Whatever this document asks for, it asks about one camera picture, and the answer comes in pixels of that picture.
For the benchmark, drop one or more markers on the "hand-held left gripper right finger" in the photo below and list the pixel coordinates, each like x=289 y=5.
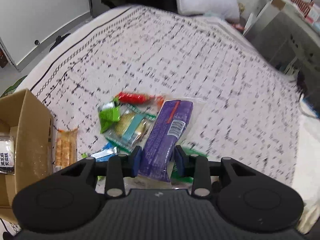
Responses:
x=179 y=161

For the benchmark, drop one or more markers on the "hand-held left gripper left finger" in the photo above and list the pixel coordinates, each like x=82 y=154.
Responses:
x=137 y=161

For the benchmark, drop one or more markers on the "purple snack packet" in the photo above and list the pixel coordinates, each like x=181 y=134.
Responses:
x=162 y=135

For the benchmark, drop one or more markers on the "blue snack packet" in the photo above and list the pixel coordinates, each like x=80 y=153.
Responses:
x=105 y=153

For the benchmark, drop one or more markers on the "bright green snack packet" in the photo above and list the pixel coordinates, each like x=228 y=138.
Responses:
x=109 y=116

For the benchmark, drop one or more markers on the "orange cracker packet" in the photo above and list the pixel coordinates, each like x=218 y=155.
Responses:
x=65 y=147

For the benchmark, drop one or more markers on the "brown cardboard box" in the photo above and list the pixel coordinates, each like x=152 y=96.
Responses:
x=27 y=142

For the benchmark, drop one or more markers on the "white black label packet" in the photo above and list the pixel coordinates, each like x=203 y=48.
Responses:
x=6 y=152

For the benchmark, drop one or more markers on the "clear teal label cracker packet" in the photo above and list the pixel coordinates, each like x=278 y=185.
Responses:
x=130 y=127

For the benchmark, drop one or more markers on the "red snack packet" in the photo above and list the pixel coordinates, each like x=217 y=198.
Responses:
x=132 y=97

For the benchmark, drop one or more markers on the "white black patterned blanket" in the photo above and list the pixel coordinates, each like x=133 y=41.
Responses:
x=200 y=67

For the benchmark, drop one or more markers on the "black slipper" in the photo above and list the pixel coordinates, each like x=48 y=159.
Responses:
x=60 y=39

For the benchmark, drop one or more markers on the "green cartoon rug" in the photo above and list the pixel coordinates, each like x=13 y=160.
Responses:
x=11 y=86

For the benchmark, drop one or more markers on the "white desk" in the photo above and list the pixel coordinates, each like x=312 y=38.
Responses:
x=282 y=30

